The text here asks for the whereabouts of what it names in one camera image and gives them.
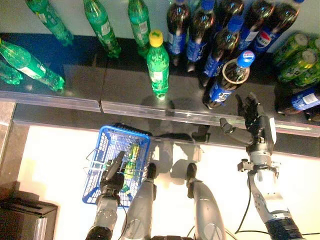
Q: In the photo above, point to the black left robot foot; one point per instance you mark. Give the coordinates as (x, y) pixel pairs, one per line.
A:
(151, 171)

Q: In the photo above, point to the grey left robot leg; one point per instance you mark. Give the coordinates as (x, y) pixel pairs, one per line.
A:
(140, 212)

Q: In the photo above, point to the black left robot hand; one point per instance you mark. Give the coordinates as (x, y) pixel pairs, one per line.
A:
(112, 182)

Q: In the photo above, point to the green soda bottle lying flat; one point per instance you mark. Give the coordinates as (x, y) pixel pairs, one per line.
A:
(133, 152)
(125, 189)

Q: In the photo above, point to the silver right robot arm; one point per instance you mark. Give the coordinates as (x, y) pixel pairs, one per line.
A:
(267, 190)

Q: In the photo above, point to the blue plastic shopping basket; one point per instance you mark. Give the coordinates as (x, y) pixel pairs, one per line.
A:
(92, 192)

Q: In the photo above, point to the clear plastic price rail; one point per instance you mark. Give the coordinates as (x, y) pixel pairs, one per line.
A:
(175, 113)
(41, 228)
(50, 101)

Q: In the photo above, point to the green soda can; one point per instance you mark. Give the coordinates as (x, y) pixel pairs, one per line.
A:
(300, 66)
(291, 46)

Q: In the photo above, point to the black robot foot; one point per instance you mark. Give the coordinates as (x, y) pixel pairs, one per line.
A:
(192, 171)
(151, 171)

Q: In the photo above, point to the black right robot foot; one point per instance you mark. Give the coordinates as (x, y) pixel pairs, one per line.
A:
(192, 171)

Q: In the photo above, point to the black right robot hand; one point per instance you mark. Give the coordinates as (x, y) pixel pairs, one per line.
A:
(257, 135)

